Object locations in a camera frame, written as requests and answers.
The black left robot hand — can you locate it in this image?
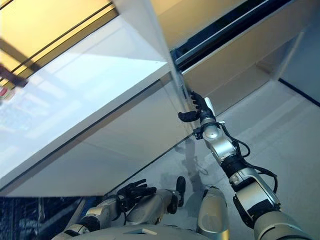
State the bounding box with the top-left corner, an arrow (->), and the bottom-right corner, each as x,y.
116,178 -> 157,205

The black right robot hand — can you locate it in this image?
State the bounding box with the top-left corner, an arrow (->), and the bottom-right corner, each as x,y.
177,90 -> 216,125

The steel bottom fridge drawer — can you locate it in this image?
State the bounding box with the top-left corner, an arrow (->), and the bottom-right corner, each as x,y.
186,62 -> 279,136

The grey robot torso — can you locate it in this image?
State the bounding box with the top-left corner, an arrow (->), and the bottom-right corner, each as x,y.
57,223 -> 201,240

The silver right robot leg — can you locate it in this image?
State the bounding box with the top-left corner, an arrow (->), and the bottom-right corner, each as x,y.
196,186 -> 231,240

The white pull-out drawer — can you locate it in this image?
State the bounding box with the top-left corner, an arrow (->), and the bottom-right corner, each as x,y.
149,0 -> 320,137

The tall white cabinet panel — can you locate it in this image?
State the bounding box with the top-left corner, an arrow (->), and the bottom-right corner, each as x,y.
111,0 -> 192,135

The brushed steel side column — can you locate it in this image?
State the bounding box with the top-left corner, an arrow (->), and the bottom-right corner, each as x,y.
276,22 -> 320,108

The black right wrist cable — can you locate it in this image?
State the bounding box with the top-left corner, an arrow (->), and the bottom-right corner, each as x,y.
219,122 -> 279,194

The yellow lit window black frame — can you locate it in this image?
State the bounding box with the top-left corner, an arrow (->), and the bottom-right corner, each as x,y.
0,0 -> 119,85

